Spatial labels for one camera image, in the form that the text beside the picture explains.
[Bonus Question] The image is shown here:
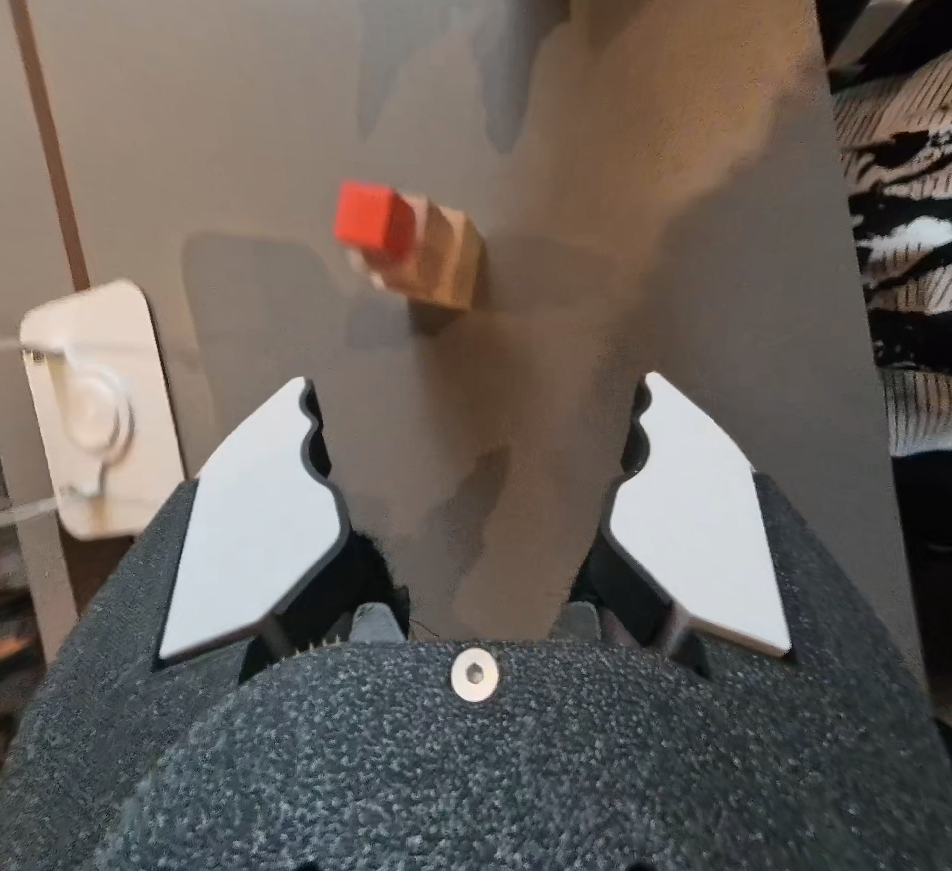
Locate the small red cube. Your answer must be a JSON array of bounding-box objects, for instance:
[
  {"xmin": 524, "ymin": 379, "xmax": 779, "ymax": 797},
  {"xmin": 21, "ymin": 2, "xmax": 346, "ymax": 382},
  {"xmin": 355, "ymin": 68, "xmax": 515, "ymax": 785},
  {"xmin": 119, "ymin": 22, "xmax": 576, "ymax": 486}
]
[{"xmin": 334, "ymin": 181, "xmax": 419, "ymax": 253}]

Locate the white document stand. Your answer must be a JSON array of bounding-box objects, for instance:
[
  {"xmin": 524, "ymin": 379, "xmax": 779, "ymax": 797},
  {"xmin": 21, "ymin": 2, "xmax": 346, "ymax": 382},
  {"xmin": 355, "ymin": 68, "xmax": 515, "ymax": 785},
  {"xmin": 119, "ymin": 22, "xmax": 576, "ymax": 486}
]
[{"xmin": 0, "ymin": 279, "xmax": 188, "ymax": 542}]

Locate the person's printed shirt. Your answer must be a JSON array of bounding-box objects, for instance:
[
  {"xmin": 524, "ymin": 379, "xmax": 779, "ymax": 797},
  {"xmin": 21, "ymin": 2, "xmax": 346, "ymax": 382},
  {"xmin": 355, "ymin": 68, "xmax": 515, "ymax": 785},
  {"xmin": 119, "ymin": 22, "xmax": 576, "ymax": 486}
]
[{"xmin": 831, "ymin": 50, "xmax": 952, "ymax": 458}]

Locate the large wooden cube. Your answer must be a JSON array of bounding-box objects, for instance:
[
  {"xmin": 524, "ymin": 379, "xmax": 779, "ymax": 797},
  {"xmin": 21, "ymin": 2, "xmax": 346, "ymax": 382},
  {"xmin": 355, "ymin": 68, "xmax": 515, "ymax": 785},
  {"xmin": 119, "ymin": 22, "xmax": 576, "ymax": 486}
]
[{"xmin": 372, "ymin": 209, "xmax": 486, "ymax": 312}]

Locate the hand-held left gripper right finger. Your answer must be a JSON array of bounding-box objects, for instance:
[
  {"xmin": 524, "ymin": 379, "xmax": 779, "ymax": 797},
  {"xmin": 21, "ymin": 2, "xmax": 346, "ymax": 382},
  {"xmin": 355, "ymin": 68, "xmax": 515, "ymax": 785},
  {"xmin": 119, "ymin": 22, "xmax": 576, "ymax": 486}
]
[{"xmin": 573, "ymin": 372, "xmax": 794, "ymax": 659}]

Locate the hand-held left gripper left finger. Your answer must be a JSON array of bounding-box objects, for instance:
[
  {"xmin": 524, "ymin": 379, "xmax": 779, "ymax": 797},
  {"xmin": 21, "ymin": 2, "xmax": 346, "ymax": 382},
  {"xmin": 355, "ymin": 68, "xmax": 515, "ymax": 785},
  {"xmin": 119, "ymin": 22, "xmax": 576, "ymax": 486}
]
[{"xmin": 157, "ymin": 377, "xmax": 406, "ymax": 664}]

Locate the medium wooden cube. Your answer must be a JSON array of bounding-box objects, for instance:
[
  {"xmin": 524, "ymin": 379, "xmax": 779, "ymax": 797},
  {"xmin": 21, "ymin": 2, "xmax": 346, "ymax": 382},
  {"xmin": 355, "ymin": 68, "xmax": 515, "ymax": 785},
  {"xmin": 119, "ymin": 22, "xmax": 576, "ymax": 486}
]
[{"xmin": 350, "ymin": 196, "xmax": 465, "ymax": 292}]

